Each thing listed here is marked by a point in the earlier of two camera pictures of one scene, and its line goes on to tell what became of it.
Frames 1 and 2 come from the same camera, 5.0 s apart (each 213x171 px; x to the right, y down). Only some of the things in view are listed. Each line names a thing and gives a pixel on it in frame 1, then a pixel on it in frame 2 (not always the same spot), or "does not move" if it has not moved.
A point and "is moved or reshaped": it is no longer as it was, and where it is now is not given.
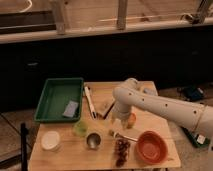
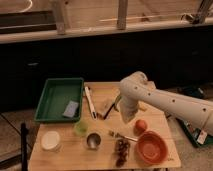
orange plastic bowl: x=151 y=148 does not move
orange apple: x=131 y=120 is moved or reshaped
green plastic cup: x=81 y=128 does not move
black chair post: x=24 y=133 does not move
